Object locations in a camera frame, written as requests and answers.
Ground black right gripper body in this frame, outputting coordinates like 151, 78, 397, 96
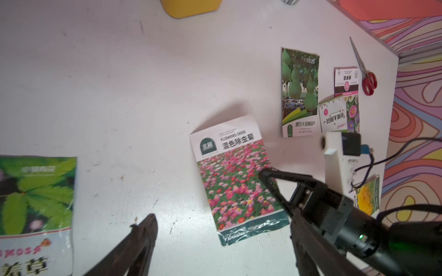
288, 181, 401, 273

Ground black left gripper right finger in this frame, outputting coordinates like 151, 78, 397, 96
290, 213, 364, 276

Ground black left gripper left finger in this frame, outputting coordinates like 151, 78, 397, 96
86, 213, 158, 276

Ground yellow sunflower seed packet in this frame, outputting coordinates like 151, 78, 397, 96
349, 175, 380, 216

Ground pink flower field seed packet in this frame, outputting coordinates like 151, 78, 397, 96
189, 115, 290, 246

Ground mixed colour flower seed packet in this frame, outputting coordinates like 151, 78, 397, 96
318, 95, 360, 133

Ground green gourd seed packet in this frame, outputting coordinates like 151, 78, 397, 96
281, 48, 321, 138

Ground green leaf seed packet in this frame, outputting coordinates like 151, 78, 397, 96
1, 156, 77, 276

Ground purple pink flower seed packet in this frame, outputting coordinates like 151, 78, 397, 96
334, 67, 361, 97

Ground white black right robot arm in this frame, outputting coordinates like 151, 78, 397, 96
259, 168, 442, 276

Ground striped pencil cup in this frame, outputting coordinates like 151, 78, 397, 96
282, 0, 299, 5

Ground yellow square alarm clock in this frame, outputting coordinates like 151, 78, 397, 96
160, 0, 223, 19

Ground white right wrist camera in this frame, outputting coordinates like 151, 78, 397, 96
321, 132, 375, 196

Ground red handled scissors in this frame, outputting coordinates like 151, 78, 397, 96
349, 37, 378, 96

